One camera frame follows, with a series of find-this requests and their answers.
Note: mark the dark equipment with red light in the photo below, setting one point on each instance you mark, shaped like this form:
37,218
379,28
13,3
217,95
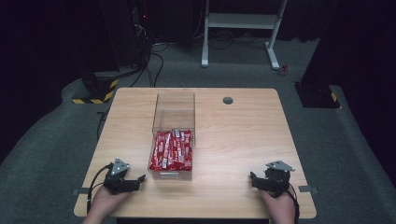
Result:
140,28

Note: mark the pile of red snack packets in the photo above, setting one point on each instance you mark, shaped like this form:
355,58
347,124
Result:
171,151

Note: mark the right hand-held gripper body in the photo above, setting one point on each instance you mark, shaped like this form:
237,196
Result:
278,179

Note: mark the black stand base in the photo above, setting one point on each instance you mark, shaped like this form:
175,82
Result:
317,96

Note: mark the person's left hand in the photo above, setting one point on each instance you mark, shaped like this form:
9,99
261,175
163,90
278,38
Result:
106,202

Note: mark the black stand with striped base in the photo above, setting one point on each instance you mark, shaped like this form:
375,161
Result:
96,90

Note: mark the clear acrylic box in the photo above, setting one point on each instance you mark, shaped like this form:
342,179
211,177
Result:
174,109

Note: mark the white metal stand frame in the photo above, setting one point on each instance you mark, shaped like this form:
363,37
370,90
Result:
239,21

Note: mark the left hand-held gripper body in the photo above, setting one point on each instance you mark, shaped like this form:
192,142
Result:
116,179

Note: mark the small red floor object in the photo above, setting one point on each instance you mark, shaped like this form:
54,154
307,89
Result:
282,70

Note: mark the person's right hand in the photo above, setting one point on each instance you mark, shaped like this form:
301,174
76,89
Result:
278,207

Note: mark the grey tape strip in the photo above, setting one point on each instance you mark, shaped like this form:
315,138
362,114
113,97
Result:
308,189
81,191

